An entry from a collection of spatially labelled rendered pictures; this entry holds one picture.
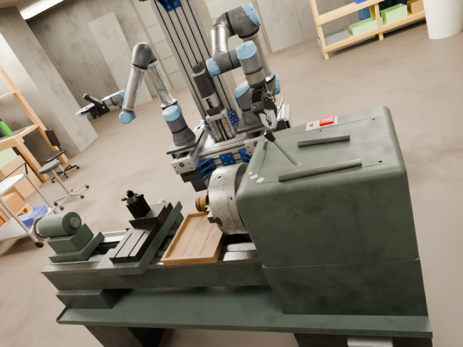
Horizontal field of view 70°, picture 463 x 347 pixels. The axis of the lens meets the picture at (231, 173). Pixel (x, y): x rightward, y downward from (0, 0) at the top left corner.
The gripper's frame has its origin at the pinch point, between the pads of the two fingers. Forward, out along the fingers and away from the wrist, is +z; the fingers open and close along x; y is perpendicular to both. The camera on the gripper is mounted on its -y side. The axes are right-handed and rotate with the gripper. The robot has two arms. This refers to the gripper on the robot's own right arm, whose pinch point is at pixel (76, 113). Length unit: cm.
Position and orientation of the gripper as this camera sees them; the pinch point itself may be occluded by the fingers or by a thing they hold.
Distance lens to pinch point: 238.2
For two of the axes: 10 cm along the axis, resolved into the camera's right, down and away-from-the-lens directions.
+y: 3.3, 7.5, 5.8
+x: -2.4, -5.2, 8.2
